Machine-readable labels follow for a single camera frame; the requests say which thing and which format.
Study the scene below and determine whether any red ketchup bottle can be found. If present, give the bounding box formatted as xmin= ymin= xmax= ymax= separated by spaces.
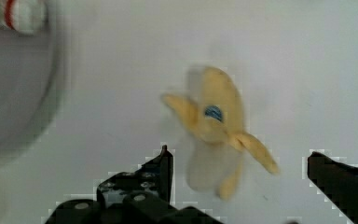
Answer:
xmin=0 ymin=0 xmax=48 ymax=35

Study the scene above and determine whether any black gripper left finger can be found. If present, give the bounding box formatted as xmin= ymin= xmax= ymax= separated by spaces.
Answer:
xmin=45 ymin=146 xmax=223 ymax=224

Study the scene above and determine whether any peeled plush banana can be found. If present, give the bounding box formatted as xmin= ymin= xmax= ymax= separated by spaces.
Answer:
xmin=161 ymin=66 xmax=280 ymax=201

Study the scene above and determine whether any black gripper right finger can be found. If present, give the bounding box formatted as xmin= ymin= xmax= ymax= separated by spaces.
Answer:
xmin=307 ymin=151 xmax=358 ymax=224

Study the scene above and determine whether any grey round plate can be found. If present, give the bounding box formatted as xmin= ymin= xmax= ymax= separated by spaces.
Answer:
xmin=0 ymin=19 xmax=68 ymax=158

